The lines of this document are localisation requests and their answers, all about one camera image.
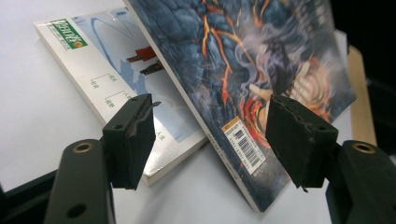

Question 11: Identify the white book with green title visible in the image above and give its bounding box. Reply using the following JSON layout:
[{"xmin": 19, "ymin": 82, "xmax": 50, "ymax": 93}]
[{"xmin": 33, "ymin": 6, "xmax": 209, "ymax": 188}]

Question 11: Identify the dark blue orange cover magazine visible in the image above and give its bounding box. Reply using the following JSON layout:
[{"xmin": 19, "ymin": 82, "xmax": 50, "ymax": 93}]
[{"xmin": 122, "ymin": 0, "xmax": 358, "ymax": 214}]

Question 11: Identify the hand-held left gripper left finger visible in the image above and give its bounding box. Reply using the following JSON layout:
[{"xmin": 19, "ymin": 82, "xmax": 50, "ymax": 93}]
[{"xmin": 102, "ymin": 92, "xmax": 162, "ymax": 191}]

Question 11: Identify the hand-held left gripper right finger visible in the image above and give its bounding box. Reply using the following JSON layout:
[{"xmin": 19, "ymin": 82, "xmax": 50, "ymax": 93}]
[{"xmin": 264, "ymin": 94, "xmax": 340, "ymax": 189}]

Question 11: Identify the black curtain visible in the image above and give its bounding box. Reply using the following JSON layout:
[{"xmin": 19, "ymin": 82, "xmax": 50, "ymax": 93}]
[{"xmin": 329, "ymin": 0, "xmax": 396, "ymax": 157}]

